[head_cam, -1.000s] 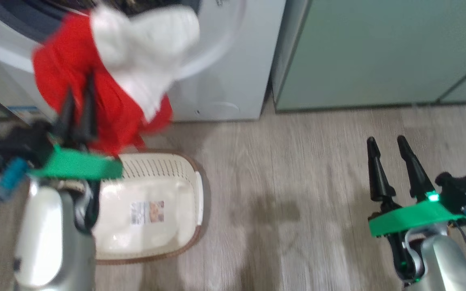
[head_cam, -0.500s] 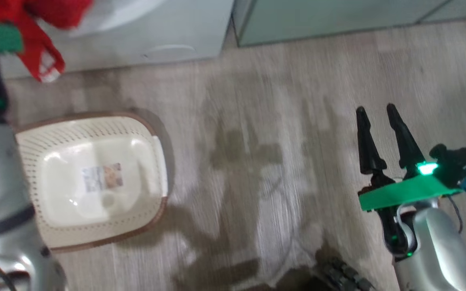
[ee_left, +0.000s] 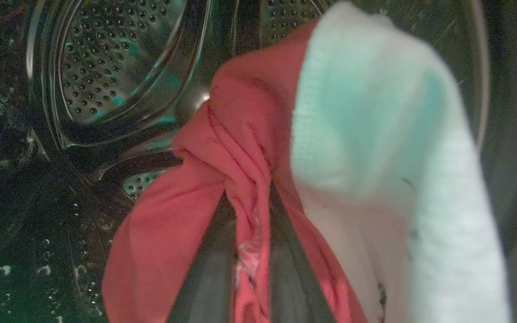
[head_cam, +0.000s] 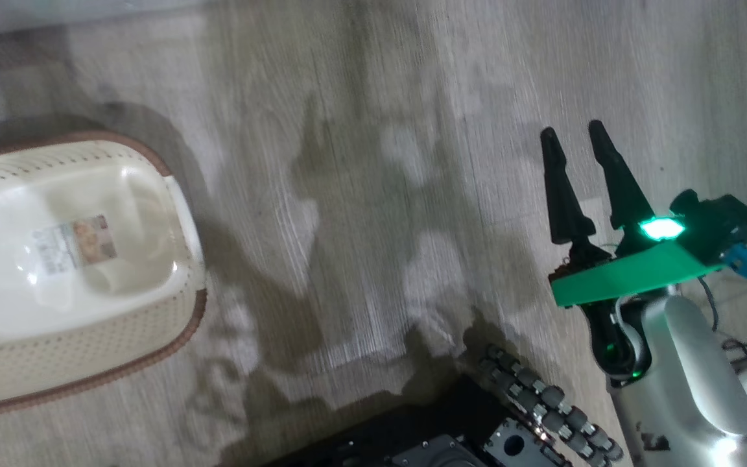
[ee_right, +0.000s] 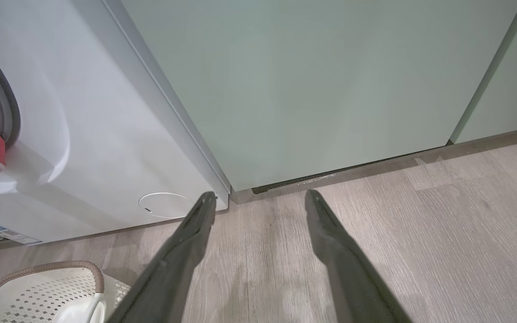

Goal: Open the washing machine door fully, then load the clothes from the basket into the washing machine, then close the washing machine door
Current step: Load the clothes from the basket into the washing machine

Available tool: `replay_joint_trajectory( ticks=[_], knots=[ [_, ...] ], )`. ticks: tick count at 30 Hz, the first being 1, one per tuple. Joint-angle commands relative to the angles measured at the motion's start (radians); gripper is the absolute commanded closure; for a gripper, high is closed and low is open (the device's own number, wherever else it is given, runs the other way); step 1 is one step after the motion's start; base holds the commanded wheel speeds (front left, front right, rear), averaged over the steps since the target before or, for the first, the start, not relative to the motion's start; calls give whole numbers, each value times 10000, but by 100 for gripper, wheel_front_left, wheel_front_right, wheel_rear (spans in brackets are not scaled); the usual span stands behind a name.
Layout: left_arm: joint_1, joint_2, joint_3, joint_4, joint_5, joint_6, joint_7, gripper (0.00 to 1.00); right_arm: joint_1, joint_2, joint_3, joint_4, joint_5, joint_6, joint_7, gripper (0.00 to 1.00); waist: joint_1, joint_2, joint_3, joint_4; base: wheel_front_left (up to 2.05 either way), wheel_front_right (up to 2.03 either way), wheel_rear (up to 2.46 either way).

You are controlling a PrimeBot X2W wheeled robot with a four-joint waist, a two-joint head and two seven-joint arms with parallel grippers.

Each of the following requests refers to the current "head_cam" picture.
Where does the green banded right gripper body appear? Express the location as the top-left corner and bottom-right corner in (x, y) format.
(549, 217), (726, 308)

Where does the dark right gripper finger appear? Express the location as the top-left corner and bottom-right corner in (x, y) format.
(539, 126), (597, 246)
(587, 119), (657, 238)

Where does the paper sticker in basket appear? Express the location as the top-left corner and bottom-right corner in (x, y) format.
(28, 215), (117, 275)

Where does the cream perforated laundry basket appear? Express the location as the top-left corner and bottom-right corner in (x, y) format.
(0, 130), (209, 417)

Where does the roller wheel of base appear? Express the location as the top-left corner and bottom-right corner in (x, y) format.
(476, 344), (625, 467)

